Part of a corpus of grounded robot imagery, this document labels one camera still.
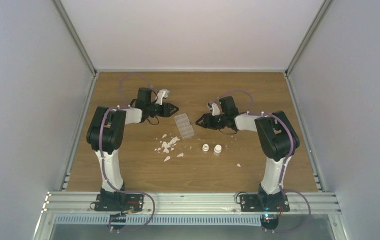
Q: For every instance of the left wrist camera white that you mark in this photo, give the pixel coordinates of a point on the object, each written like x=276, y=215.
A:
x=162, y=94

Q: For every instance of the aluminium front rail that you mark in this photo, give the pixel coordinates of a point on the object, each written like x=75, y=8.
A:
x=182, y=203

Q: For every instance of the capped white pill bottle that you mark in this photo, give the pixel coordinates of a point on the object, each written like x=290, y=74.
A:
x=217, y=150

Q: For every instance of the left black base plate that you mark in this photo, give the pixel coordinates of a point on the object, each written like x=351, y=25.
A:
x=117, y=202

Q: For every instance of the white pill fragments pile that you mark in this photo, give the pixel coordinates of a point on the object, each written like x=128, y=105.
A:
x=169, y=147

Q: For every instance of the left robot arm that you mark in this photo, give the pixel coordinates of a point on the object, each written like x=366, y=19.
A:
x=106, y=131

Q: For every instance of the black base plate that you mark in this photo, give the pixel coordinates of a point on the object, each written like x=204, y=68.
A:
x=262, y=202
x=117, y=202

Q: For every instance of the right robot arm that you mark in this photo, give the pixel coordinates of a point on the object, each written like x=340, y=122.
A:
x=277, y=137

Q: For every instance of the clear plastic pill organizer box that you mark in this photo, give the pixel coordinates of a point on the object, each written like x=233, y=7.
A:
x=184, y=125

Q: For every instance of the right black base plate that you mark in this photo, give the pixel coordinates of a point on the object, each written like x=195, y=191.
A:
x=262, y=202

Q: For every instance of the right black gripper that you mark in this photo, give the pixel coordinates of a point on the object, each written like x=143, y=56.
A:
x=211, y=120

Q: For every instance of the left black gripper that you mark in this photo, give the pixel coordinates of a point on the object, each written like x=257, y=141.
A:
x=163, y=109

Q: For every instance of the white slotted cable duct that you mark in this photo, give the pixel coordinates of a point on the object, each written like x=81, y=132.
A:
x=162, y=219

